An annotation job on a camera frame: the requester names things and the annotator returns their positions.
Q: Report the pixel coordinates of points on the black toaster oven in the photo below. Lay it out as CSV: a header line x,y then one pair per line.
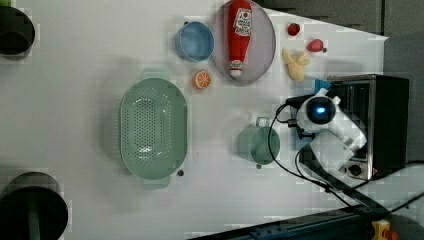
x,y
378,104

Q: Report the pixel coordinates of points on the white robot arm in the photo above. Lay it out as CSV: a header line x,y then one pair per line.
x,y
333,130

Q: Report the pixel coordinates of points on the orange slice toy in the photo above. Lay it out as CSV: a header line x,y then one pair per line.
x,y
201,80

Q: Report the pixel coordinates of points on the green plastic mug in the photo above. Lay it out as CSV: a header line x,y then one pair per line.
x,y
259,142

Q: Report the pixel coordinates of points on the green perforated colander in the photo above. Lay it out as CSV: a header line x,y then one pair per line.
x,y
153,118

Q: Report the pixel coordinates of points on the blue plastic cup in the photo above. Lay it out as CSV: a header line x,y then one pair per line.
x,y
194,42

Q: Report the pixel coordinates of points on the grey round plate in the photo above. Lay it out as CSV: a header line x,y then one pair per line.
x,y
261,49

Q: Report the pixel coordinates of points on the yellow banana toy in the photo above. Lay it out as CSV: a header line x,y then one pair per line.
x,y
296,66

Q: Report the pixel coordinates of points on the red ketchup bottle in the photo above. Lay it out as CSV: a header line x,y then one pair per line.
x,y
239,28

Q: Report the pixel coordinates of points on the red tomato toy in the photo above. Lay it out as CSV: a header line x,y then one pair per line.
x,y
293,29

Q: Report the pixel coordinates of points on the red strawberry toy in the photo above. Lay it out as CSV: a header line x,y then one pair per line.
x,y
315,45

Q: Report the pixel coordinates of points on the yellow emergency stop button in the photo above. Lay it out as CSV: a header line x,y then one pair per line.
x,y
383,231

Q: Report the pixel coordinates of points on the green marker cap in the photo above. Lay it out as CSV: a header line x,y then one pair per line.
x,y
5,3

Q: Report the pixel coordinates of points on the black camera mount cylinder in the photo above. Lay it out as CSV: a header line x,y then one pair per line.
x,y
32,208
17,32

